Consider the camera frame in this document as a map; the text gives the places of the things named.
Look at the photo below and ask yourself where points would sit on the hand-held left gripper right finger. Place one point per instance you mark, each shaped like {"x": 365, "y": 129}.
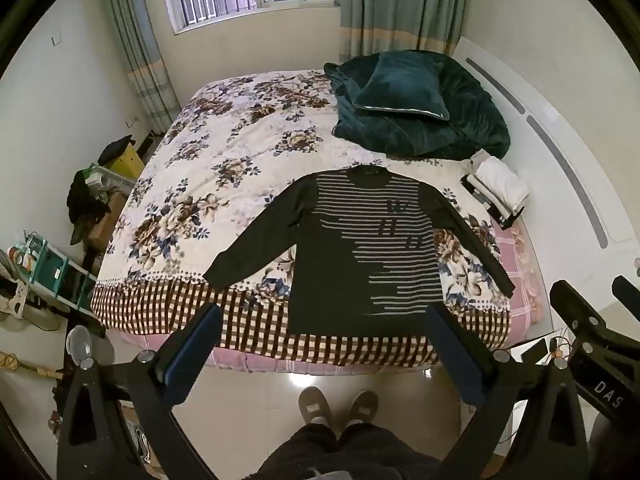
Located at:
{"x": 457, "y": 360}

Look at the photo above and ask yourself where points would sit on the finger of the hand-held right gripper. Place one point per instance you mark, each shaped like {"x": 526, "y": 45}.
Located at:
{"x": 575, "y": 310}
{"x": 629, "y": 295}

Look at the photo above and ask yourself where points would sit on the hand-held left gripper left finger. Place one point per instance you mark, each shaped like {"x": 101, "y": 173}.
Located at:
{"x": 192, "y": 355}

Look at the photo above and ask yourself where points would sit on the dark striped sweater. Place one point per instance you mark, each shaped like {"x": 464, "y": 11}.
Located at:
{"x": 325, "y": 270}

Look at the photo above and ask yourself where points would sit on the folded white clothes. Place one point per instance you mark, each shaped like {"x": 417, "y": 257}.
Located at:
{"x": 495, "y": 210}

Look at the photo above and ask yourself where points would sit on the pink checked bed sheet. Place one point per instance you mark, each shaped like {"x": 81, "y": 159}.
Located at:
{"x": 525, "y": 270}

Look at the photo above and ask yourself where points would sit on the person's right shoe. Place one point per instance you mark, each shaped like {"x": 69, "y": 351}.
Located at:
{"x": 362, "y": 407}

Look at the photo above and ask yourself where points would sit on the person's shoe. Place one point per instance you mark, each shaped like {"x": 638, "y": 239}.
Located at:
{"x": 314, "y": 405}
{"x": 362, "y": 407}

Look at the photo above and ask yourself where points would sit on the person's left shoe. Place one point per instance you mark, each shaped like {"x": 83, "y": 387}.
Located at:
{"x": 314, "y": 405}

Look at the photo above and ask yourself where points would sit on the white folded garment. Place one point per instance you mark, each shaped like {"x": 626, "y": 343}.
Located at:
{"x": 502, "y": 182}

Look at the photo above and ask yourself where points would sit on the person's dark trousers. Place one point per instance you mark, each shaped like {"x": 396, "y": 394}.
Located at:
{"x": 345, "y": 455}

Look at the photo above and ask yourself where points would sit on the brown cardboard box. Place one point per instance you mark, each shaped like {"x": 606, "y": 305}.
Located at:
{"x": 107, "y": 225}

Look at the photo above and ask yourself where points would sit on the teal shelf rack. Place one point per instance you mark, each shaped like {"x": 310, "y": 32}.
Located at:
{"x": 55, "y": 270}

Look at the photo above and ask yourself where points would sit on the bamboo stick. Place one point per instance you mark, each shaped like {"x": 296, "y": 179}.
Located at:
{"x": 30, "y": 367}

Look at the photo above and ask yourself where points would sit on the white bed headboard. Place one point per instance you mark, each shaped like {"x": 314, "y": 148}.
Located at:
{"x": 565, "y": 125}

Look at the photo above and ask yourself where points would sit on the black crumpled cloth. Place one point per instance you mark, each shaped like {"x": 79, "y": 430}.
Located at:
{"x": 85, "y": 205}

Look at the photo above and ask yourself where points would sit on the white plastic bin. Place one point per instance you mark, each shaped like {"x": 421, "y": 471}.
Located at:
{"x": 117, "y": 180}

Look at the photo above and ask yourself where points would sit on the yellow box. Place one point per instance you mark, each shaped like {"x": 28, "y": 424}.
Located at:
{"x": 127, "y": 165}

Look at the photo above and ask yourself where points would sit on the floral checked bedspread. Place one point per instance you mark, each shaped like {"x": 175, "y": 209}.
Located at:
{"x": 225, "y": 150}

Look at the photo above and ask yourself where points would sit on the dark green plush blanket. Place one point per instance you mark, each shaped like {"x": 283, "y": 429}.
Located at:
{"x": 450, "y": 130}

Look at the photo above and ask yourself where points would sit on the black bag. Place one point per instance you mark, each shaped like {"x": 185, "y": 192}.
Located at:
{"x": 114, "y": 149}

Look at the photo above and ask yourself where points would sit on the dark green plush pillow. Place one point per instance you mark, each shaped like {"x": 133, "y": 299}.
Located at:
{"x": 400, "y": 90}

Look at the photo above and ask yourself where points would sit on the white wall socket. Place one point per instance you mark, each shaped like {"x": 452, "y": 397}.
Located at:
{"x": 132, "y": 121}

